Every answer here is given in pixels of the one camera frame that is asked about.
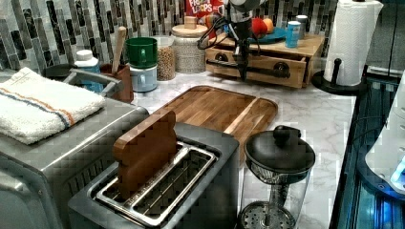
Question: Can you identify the wooden toast slice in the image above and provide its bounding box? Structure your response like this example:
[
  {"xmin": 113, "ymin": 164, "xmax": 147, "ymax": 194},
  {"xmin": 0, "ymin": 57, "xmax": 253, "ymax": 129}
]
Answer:
[{"xmin": 113, "ymin": 110, "xmax": 177, "ymax": 198}]

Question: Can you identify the red plush ball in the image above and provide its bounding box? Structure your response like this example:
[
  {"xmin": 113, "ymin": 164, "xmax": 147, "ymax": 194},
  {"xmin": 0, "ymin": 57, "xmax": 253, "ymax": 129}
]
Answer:
[{"xmin": 251, "ymin": 18, "xmax": 267, "ymax": 38}]

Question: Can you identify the silver two-slot toaster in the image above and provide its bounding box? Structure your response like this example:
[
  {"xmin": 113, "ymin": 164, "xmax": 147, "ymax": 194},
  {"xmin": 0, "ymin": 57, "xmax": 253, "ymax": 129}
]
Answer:
[{"xmin": 69, "ymin": 123, "xmax": 239, "ymax": 229}]

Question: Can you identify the blue round plate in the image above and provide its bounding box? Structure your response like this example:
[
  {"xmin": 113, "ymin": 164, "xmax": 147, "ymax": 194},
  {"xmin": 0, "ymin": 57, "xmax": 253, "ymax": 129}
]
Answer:
[{"xmin": 223, "ymin": 26, "xmax": 287, "ymax": 45}]

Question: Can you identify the wooden drawer with black handle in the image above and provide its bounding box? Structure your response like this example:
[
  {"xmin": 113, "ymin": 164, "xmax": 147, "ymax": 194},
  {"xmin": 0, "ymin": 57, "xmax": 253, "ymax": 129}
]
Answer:
[{"xmin": 205, "ymin": 48, "xmax": 309, "ymax": 89}]

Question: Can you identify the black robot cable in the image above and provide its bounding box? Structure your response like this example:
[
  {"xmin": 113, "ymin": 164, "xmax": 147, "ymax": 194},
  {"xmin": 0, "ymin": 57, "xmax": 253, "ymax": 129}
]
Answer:
[{"xmin": 196, "ymin": 15, "xmax": 238, "ymax": 51}]

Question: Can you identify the orange plush fruit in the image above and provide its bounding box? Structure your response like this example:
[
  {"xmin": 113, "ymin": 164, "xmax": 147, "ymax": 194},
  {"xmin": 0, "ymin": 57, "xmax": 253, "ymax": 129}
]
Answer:
[{"xmin": 263, "ymin": 18, "xmax": 274, "ymax": 33}]

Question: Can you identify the wooden drawer cabinet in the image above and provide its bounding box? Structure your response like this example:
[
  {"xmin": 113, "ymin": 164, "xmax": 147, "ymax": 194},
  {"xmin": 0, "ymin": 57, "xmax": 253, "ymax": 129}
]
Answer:
[{"xmin": 212, "ymin": 34, "xmax": 324, "ymax": 87}]

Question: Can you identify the brown utensil holder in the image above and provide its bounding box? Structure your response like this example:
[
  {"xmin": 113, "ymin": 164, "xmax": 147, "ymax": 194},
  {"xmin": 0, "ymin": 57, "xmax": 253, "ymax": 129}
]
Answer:
[{"xmin": 100, "ymin": 64, "xmax": 134, "ymax": 103}]

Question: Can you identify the wooden cutting board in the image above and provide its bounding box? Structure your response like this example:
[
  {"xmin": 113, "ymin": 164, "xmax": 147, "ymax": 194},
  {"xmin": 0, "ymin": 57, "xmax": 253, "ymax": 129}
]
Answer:
[{"xmin": 154, "ymin": 86, "xmax": 278, "ymax": 165}]

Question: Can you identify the red Froot Loops box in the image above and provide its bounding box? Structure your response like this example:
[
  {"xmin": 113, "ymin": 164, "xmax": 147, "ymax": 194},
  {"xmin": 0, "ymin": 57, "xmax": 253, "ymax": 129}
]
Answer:
[{"xmin": 184, "ymin": 0, "xmax": 224, "ymax": 29}]

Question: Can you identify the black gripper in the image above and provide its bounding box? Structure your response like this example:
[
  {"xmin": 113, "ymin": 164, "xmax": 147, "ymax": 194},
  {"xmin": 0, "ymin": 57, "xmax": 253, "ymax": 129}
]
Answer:
[{"xmin": 226, "ymin": 0, "xmax": 260, "ymax": 81}]

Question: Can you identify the blue salt canister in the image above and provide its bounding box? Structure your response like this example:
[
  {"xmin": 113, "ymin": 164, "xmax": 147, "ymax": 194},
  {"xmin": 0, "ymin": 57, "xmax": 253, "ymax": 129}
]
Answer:
[{"xmin": 286, "ymin": 21, "xmax": 301, "ymax": 48}]

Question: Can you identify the white striped towel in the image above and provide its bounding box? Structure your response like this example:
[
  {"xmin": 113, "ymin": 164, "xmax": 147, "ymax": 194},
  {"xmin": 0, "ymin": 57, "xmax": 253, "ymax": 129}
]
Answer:
[{"xmin": 0, "ymin": 68, "xmax": 106, "ymax": 145}]

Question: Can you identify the glass French press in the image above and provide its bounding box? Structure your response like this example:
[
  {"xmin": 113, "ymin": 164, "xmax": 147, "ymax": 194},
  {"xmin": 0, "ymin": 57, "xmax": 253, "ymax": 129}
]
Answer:
[{"xmin": 237, "ymin": 125, "xmax": 315, "ymax": 229}]

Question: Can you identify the black paper towel holder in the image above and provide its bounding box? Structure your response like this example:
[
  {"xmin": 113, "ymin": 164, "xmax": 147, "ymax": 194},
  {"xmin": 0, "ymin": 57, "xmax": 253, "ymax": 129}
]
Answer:
[{"xmin": 311, "ymin": 58, "xmax": 367, "ymax": 96}]

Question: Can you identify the paper towel roll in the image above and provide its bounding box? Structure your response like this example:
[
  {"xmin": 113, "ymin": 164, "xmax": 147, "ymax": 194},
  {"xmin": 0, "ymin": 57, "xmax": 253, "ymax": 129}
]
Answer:
[{"xmin": 324, "ymin": 0, "xmax": 383, "ymax": 86}]

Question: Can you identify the jar with wooden lid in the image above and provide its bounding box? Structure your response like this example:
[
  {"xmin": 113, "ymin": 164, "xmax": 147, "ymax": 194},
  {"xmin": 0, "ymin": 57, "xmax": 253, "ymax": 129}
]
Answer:
[{"xmin": 172, "ymin": 16, "xmax": 207, "ymax": 73}]

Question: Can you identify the grey canister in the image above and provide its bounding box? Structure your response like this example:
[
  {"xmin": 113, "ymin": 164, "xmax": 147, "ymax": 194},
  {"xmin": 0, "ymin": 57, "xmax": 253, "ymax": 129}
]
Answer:
[{"xmin": 295, "ymin": 14, "xmax": 308, "ymax": 39}]

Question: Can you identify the plastic jar with nuts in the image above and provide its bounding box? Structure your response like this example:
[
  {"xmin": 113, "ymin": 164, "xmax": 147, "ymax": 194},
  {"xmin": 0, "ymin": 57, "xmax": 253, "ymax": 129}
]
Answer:
[{"xmin": 155, "ymin": 35, "xmax": 176, "ymax": 81}]

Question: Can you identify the silver toaster oven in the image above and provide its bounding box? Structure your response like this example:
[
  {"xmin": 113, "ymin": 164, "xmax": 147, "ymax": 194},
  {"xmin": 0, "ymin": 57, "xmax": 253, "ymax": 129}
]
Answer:
[{"xmin": 1, "ymin": 93, "xmax": 148, "ymax": 229}]

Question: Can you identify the blue bottle white cap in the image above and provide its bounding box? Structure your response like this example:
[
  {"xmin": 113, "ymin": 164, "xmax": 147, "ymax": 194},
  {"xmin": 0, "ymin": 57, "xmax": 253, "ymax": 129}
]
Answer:
[{"xmin": 75, "ymin": 50, "xmax": 104, "ymax": 93}]

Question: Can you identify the green mug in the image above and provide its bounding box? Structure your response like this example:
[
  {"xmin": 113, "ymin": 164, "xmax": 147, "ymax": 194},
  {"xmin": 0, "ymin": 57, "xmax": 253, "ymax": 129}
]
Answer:
[{"xmin": 125, "ymin": 37, "xmax": 158, "ymax": 69}]

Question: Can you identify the light blue mug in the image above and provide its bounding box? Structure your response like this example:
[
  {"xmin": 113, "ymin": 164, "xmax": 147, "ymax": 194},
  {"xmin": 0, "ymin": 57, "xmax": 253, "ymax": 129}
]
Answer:
[{"xmin": 130, "ymin": 67, "xmax": 158, "ymax": 93}]

